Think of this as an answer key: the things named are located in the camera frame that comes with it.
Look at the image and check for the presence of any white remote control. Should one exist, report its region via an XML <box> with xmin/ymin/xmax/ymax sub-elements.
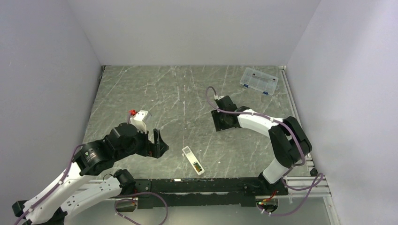
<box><xmin>182</xmin><ymin>146</ymin><xmax>205</xmax><ymax>175</ymax></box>

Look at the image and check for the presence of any gold green AAA battery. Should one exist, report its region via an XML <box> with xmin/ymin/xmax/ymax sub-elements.
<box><xmin>193</xmin><ymin>162</ymin><xmax>202</xmax><ymax>173</ymax></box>

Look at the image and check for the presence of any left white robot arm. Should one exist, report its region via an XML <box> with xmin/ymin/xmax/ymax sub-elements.
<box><xmin>12</xmin><ymin>123</ymin><xmax>169</xmax><ymax>225</ymax></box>

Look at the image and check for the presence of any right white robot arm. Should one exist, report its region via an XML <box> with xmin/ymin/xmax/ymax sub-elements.
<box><xmin>211</xmin><ymin>95</ymin><xmax>312</xmax><ymax>195</ymax></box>

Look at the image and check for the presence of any clear plastic organizer box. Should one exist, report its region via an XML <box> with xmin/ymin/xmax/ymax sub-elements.
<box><xmin>239</xmin><ymin>67</ymin><xmax>279</xmax><ymax>95</ymax></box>

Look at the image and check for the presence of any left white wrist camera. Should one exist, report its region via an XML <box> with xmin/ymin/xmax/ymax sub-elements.
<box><xmin>128</xmin><ymin>109</ymin><xmax>152</xmax><ymax>134</ymax></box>

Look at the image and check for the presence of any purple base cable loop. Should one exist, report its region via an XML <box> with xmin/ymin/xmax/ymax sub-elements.
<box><xmin>114</xmin><ymin>189</ymin><xmax>169</xmax><ymax>225</ymax></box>

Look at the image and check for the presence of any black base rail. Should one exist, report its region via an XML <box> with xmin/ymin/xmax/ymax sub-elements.
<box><xmin>118</xmin><ymin>177</ymin><xmax>288</xmax><ymax>209</ymax></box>

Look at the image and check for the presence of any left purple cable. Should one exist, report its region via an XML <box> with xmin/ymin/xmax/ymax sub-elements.
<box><xmin>14</xmin><ymin>144</ymin><xmax>86</xmax><ymax>225</ymax></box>

